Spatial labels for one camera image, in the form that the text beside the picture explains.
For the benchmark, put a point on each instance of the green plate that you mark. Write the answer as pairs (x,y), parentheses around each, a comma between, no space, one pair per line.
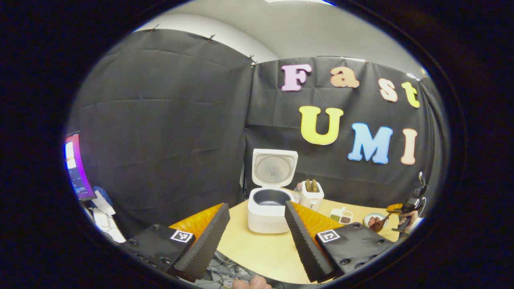
(371,217)

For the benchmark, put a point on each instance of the white rice cooker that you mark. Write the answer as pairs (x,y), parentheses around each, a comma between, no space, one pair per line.
(265,216)

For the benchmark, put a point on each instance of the ceiling light panel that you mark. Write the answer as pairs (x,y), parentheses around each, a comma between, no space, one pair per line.
(299,1)
(413,75)
(341,58)

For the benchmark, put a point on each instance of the computer monitor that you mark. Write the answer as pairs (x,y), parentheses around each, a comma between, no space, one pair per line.
(78,168)

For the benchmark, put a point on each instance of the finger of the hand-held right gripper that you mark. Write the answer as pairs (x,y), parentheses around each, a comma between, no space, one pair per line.
(394,208)

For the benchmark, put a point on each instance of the white chopstick holder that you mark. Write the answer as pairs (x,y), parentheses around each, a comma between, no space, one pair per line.
(312,200)

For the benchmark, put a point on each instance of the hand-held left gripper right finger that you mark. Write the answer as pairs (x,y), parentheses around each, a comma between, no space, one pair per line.
(303,245)

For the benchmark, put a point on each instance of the brown meat slice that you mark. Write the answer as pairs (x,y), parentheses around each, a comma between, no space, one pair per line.
(372,220)

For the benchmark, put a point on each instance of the small clear bottle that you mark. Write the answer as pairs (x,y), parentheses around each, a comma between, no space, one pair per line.
(298,193)

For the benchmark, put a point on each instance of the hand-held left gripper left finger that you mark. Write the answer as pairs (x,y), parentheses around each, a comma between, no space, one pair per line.
(207,245)

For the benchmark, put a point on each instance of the black backdrop cloth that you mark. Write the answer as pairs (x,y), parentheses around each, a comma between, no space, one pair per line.
(160,120)

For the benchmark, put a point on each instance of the blue cloth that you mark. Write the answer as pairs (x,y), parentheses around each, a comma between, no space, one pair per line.
(105,194)

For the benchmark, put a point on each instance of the white divided grain dish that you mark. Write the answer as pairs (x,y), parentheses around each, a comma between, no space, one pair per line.
(341,216)

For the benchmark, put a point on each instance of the white paper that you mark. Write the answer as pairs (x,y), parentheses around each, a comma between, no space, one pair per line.
(106,220)

